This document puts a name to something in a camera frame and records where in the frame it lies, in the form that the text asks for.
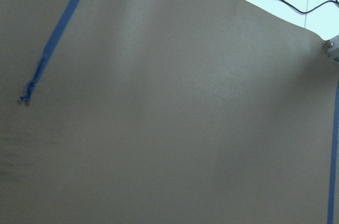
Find aluminium frame post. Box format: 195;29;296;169
323;35;339;63

